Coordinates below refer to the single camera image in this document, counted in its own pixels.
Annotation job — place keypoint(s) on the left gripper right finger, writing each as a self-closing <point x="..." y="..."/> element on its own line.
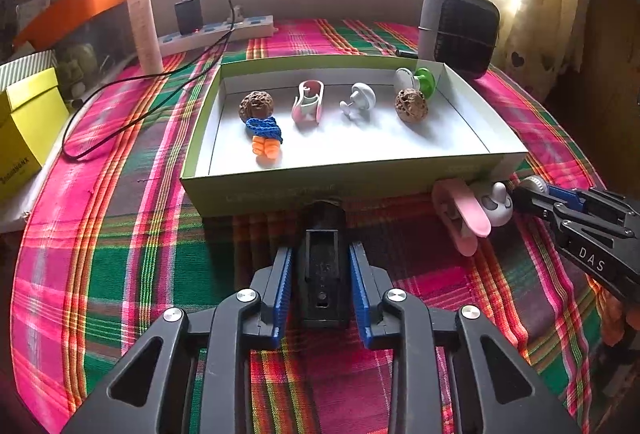
<point x="492" y="388"/>

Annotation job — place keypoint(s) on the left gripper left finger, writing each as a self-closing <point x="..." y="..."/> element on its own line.
<point x="150" y="389"/>

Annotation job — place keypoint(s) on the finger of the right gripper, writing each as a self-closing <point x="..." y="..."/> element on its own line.
<point x="540" y="205"/>
<point x="570" y="197"/>

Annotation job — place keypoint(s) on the white smiley round hook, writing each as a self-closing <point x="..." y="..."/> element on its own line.
<point x="495" y="200"/>

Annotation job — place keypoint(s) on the pink nail clipper case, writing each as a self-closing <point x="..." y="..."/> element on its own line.
<point x="461" y="213"/>

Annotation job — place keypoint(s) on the black battery charger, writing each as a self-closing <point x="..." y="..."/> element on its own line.
<point x="322" y="266"/>

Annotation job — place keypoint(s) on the right hand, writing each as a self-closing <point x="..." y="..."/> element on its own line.
<point x="615" y="316"/>

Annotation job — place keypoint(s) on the plaid pink green blanket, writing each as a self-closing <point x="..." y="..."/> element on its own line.
<point x="113" y="241"/>

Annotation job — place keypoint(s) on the brown walnut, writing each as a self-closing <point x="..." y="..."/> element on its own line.
<point x="411" y="106"/>

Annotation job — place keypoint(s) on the white green spool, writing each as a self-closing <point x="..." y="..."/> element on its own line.
<point x="421" y="80"/>

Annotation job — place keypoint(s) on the grey black space heater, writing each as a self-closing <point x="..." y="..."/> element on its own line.
<point x="459" y="33"/>

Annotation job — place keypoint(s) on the yellow heart curtain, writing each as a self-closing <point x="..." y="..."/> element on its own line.
<point x="540" y="41"/>

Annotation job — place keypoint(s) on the white mushroom hook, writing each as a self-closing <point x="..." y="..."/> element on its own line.
<point x="361" y="98"/>

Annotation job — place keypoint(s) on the pink white clip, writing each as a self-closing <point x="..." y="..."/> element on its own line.
<point x="307" y="106"/>

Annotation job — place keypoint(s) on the green white shallow box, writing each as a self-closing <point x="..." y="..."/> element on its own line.
<point x="366" y="155"/>

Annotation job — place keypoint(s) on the yellow box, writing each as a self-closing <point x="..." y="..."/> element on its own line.
<point x="33" y="114"/>

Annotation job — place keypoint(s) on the white power strip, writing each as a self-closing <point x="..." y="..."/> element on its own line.
<point x="249" y="28"/>

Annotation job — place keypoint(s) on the striped white box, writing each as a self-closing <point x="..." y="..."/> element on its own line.
<point x="22" y="67"/>

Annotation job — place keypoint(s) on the black charger adapter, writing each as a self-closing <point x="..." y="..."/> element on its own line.
<point x="189" y="16"/>

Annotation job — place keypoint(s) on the pink tall tube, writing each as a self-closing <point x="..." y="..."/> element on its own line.
<point x="145" y="37"/>

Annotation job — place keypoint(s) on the orange tray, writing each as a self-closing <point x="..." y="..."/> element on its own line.
<point x="59" y="20"/>

